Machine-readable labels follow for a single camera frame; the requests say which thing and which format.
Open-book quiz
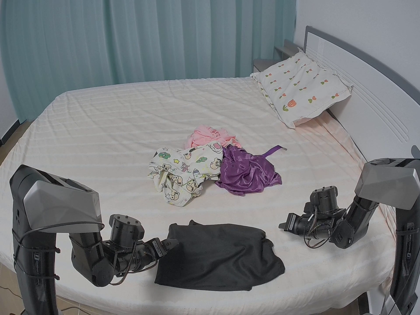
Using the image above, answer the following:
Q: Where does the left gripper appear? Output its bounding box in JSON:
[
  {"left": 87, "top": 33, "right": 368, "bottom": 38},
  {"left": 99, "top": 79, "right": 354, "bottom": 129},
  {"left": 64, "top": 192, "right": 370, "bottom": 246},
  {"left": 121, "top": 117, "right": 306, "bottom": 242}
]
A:
[{"left": 136, "top": 239, "right": 180, "bottom": 266}]

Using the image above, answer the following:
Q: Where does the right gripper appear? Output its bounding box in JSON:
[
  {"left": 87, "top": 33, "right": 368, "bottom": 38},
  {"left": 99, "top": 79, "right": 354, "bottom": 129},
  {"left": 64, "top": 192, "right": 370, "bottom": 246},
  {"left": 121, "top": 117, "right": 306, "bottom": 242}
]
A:
[{"left": 279, "top": 213, "right": 307, "bottom": 235}]

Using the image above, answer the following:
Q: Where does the black T-shirt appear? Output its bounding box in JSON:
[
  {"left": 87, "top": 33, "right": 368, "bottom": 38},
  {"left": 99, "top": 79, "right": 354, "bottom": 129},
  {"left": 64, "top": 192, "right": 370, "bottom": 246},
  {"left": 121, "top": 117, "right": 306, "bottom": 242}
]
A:
[{"left": 154, "top": 219, "right": 285, "bottom": 292}]

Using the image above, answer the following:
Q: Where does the bed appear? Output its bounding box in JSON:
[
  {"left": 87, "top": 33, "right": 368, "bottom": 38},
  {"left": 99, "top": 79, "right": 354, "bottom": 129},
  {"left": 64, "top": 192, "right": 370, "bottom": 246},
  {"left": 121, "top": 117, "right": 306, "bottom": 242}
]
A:
[{"left": 0, "top": 25, "right": 420, "bottom": 315}]

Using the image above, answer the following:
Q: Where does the white printed garment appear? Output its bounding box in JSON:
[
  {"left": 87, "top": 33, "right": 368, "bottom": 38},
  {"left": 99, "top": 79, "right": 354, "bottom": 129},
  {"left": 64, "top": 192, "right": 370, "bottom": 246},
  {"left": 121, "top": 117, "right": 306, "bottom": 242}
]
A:
[{"left": 147, "top": 140, "right": 224, "bottom": 207}]

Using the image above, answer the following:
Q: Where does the purple garment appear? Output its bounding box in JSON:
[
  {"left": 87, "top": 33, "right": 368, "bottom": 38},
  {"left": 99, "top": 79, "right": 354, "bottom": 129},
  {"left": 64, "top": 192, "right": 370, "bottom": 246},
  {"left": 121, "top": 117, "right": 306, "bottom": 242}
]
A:
[{"left": 215, "top": 145, "right": 289, "bottom": 196}]

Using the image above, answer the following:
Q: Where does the pink garment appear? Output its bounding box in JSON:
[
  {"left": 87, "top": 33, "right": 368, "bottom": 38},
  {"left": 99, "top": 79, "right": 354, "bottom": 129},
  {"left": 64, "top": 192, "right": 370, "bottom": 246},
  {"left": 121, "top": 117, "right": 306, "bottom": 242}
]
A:
[{"left": 184, "top": 125, "right": 245, "bottom": 150}]

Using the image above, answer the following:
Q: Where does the white printed pillow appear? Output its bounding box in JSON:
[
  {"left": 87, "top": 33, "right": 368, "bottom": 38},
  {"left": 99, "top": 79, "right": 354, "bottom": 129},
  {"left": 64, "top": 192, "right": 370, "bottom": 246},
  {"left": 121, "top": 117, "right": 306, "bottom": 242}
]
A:
[{"left": 250, "top": 49, "right": 354, "bottom": 129}]

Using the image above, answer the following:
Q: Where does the grey bedside table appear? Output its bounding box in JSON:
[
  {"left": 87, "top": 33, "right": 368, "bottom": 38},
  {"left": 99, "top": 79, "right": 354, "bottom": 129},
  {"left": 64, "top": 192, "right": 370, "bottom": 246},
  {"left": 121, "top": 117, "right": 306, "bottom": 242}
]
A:
[{"left": 253, "top": 39, "right": 304, "bottom": 75}]

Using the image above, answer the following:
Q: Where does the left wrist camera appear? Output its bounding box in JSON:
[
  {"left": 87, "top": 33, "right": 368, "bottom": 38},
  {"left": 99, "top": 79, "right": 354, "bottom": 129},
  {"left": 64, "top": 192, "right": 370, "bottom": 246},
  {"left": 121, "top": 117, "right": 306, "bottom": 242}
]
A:
[{"left": 152, "top": 238, "right": 166, "bottom": 258}]

